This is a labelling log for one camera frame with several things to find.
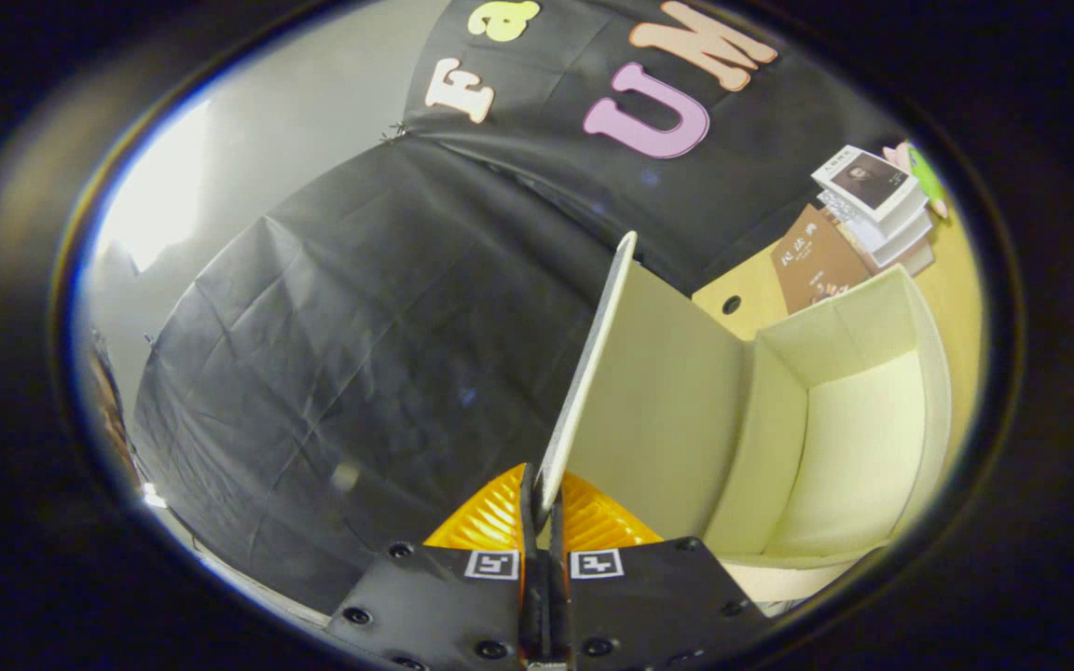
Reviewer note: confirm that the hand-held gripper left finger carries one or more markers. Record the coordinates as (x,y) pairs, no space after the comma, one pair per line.
(444,596)

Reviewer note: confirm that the white book with portrait cover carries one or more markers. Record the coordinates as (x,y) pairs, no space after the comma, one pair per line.
(868,179)

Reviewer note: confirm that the plain white book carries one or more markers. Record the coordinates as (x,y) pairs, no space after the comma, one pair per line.
(915,253)

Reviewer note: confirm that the black backdrop cloth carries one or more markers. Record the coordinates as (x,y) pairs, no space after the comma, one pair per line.
(360,326)

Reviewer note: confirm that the grey lidded storage box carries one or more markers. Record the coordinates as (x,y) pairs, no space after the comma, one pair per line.
(667,419)

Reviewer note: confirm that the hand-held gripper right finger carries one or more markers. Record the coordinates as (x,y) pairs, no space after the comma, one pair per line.
(649,596)

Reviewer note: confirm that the green and pink plush toy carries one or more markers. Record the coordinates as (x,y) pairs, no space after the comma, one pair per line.
(927,177)

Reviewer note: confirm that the white patterned book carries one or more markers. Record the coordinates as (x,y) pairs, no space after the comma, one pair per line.
(901,228)

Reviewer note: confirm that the brown book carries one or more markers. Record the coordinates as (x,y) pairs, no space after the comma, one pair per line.
(812,266)

